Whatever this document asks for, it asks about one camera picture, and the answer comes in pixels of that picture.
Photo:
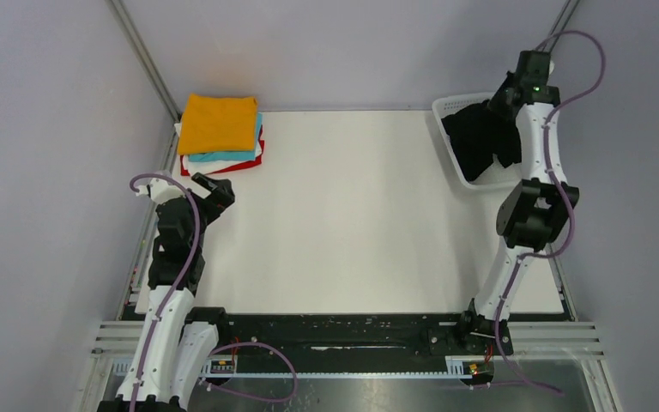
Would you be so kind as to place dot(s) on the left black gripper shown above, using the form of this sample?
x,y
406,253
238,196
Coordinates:
x,y
209,201

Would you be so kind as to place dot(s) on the black t-shirt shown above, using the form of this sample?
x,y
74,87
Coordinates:
x,y
479,137

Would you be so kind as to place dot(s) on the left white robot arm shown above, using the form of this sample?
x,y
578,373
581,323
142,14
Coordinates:
x,y
176,338

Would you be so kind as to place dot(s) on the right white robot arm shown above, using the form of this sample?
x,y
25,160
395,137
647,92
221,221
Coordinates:
x,y
517,125

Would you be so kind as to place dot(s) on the red folded t-shirt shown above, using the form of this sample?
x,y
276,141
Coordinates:
x,y
188,168

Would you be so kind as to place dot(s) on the teal folded t-shirt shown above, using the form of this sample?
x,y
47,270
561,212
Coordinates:
x,y
242,155

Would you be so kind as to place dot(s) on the orange folded t-shirt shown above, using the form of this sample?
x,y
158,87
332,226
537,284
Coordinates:
x,y
212,124

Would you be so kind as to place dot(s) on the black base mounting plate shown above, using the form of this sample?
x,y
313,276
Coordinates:
x,y
391,342

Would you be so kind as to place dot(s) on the white plastic basket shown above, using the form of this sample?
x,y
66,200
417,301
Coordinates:
x,y
495,177

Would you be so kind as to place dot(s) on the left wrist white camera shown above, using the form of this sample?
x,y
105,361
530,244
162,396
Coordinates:
x,y
160,189

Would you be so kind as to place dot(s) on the left aluminium frame post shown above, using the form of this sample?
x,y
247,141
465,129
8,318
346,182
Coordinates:
x,y
133,37

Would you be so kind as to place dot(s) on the aluminium frame post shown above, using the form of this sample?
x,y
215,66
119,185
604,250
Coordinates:
x,y
563,18
133,37

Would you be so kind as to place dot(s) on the white slotted cable duct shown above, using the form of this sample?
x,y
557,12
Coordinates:
x,y
450,369

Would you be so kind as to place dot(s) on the right aluminium frame post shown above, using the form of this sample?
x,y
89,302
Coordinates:
x,y
563,18

